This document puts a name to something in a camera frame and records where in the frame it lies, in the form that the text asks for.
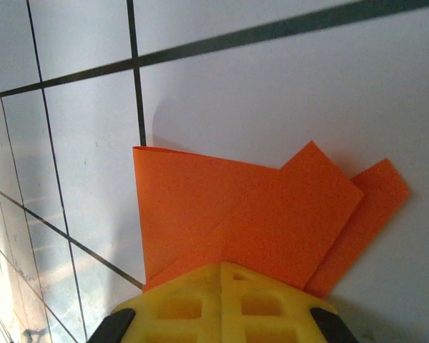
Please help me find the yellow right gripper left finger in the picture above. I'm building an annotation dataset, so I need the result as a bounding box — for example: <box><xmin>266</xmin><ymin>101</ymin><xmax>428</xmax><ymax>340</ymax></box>
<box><xmin>89</xmin><ymin>262</ymin><xmax>222</xmax><ymax>343</ymax></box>

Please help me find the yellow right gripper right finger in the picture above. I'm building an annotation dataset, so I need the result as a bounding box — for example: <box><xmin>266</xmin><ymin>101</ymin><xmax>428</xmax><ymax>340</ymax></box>
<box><xmin>220</xmin><ymin>262</ymin><xmax>360</xmax><ymax>343</ymax></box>

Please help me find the orange paper sheet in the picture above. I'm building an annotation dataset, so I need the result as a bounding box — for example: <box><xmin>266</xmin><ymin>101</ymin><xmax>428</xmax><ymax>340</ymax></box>
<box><xmin>131</xmin><ymin>139</ymin><xmax>412</xmax><ymax>299</ymax></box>

